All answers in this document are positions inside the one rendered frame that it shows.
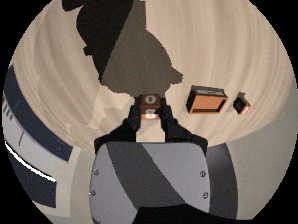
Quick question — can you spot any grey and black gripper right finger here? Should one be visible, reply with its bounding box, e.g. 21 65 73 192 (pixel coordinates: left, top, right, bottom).
160 97 208 157

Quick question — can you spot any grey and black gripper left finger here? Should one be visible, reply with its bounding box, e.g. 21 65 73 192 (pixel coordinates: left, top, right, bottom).
94 97 141 155

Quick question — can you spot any brown rectangular tray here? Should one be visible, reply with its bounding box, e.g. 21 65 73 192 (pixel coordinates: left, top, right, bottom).
187 90 229 114

